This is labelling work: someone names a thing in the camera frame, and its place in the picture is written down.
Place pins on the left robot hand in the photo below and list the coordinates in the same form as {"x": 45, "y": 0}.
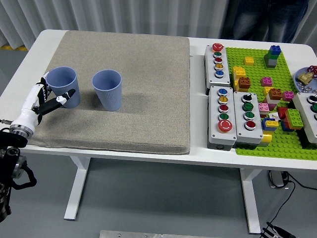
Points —
{"x": 27, "y": 111}

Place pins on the grey push-button control box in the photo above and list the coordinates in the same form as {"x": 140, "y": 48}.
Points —
{"x": 307, "y": 116}

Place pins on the grey power strip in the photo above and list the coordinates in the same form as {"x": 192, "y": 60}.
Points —
{"x": 276, "y": 179}

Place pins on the grey selector switch control box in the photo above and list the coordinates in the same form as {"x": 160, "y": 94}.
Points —
{"x": 257, "y": 129}

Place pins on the blue dish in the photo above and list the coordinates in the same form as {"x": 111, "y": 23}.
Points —
{"x": 297, "y": 77}

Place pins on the white table leg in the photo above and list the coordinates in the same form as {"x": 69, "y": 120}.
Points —
{"x": 76, "y": 188}
{"x": 250, "y": 198}

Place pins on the yellow and grey toy brick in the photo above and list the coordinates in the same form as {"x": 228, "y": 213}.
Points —
{"x": 267, "y": 138}

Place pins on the large green toy brick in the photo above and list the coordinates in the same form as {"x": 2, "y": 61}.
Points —
{"x": 294, "y": 118}

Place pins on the small yellow toy brick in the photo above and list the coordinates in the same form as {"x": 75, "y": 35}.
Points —
{"x": 249, "y": 61}

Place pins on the cream toy brick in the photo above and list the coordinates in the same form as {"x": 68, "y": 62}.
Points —
{"x": 272, "y": 102}

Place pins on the multicolour toy brick stack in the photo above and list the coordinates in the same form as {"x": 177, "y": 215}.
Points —
{"x": 287, "y": 127}

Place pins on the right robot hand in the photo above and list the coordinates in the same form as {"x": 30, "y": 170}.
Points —
{"x": 275, "y": 233}

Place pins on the dark green toy brick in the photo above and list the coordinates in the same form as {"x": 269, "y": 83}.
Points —
{"x": 270, "y": 57}

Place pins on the red white valve wheel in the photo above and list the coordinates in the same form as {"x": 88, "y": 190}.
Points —
{"x": 312, "y": 70}

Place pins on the green studded baseplate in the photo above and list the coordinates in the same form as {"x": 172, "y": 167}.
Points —
{"x": 257, "y": 72}

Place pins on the yellow toy brick stack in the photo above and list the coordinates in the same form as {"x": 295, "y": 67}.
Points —
{"x": 239, "y": 72}

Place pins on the blue ribbed plastic cup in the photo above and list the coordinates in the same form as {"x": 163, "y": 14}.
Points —
{"x": 109, "y": 94}
{"x": 65, "y": 84}

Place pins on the person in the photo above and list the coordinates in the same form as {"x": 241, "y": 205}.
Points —
{"x": 250, "y": 22}

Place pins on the grey-brown fabric mat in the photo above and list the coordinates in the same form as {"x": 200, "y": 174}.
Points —
{"x": 138, "y": 99}

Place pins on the small white paper tag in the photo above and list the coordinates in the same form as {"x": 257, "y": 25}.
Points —
{"x": 274, "y": 115}

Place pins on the blue and yellow toy brick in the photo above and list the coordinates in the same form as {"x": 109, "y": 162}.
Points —
{"x": 270, "y": 124}

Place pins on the pink toy brick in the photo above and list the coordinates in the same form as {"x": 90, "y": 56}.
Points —
{"x": 263, "y": 108}
{"x": 266, "y": 81}
{"x": 288, "y": 96}

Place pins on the white pleated curtain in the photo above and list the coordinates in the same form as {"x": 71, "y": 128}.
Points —
{"x": 148, "y": 15}

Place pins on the grey five-button control box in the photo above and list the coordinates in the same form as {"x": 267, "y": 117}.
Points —
{"x": 214, "y": 116}
{"x": 224, "y": 77}

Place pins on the brown toy brick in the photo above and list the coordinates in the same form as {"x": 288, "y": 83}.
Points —
{"x": 275, "y": 94}
{"x": 244, "y": 82}

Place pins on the red toy brick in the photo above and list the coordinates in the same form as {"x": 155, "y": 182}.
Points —
{"x": 282, "y": 112}

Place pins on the brass pipe fitting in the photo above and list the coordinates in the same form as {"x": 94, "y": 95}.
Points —
{"x": 304, "y": 77}

